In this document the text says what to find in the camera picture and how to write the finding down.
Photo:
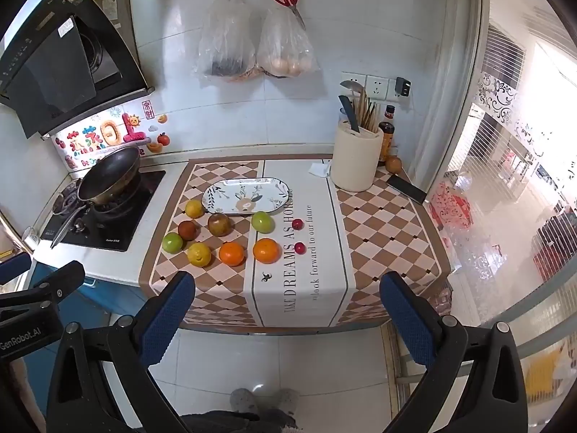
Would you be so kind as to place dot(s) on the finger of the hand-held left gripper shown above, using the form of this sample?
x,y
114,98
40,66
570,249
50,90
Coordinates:
x,y
58,282
11,267

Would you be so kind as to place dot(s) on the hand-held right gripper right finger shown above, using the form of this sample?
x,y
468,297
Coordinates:
x,y
408,320

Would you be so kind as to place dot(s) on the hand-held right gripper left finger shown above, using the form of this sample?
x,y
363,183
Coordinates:
x,y
169,309

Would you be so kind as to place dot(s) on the yellow lemon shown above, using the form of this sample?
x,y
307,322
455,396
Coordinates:
x,y
199,253
194,208

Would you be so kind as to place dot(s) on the green citrus fruit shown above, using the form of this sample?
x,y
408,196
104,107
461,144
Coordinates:
x,y
172,242
263,222

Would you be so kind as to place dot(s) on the bright orange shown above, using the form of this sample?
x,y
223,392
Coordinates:
x,y
232,253
266,250

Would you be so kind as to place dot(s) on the brown-green round fruit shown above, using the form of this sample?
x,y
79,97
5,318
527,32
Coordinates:
x,y
218,224

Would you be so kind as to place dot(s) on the floral oval plate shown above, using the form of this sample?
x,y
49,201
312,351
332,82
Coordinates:
x,y
245,196

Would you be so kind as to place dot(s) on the checkered brown table mat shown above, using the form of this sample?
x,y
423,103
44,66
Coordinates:
x,y
374,243

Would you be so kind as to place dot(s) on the black glass gas stove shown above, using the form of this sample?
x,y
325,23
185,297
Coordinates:
x,y
135,218

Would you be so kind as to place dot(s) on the person's left grey slipper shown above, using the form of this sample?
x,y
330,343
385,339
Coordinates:
x,y
243,400

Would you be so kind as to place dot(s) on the person's grey slipper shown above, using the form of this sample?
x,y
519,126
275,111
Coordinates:
x,y
243,400
285,400

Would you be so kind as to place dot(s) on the red window decal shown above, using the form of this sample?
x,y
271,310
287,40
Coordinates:
x,y
450,209

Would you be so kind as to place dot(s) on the dark frying pan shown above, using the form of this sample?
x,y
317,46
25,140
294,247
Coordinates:
x,y
112,171

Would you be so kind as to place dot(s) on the red cherry tomato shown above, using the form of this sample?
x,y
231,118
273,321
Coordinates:
x,y
300,248
297,223

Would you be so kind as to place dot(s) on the black smartphone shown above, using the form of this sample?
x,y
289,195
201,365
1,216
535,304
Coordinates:
x,y
405,188

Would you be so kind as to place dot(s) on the person's dark trousers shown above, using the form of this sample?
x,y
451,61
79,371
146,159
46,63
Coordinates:
x,y
243,421

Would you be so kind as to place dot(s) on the person's right grey slipper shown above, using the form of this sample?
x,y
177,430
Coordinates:
x,y
285,400

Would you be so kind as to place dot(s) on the small brown round fruit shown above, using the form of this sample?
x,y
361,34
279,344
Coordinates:
x,y
393,164

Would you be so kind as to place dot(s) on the patterned glass sliding door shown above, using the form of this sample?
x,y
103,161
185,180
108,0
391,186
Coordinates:
x,y
505,189

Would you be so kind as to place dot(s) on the cream utensil holder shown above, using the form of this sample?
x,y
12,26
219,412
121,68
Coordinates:
x,y
356,160

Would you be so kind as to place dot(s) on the dark sauce bottle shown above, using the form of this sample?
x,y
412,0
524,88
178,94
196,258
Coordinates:
x,y
386,137

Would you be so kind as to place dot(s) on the black range hood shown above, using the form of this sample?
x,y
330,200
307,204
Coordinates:
x,y
54,67

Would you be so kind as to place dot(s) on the bundle of wooden chopsticks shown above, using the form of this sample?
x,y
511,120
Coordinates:
x,y
369,115

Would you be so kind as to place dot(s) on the black charger plug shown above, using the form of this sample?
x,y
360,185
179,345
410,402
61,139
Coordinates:
x,y
403,86

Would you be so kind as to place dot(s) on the metal spatula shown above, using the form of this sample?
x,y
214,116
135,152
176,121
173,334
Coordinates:
x,y
349,85

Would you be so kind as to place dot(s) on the clear bag with dark contents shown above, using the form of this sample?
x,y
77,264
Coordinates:
x,y
225,40

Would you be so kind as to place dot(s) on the clear bag with eggs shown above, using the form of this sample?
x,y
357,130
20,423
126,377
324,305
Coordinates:
x,y
284,49

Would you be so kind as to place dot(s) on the colourful cartoon wall sticker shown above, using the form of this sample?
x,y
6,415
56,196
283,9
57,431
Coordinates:
x,y
108,135

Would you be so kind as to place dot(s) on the red tomato wall sticker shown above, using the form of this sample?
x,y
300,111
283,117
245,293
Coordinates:
x,y
163,138

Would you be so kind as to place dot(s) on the red seal wall sticker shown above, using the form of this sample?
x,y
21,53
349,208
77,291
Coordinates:
x,y
147,110

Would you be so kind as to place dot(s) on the white wall outlet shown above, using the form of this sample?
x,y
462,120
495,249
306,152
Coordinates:
x,y
377,86
349,76
392,99

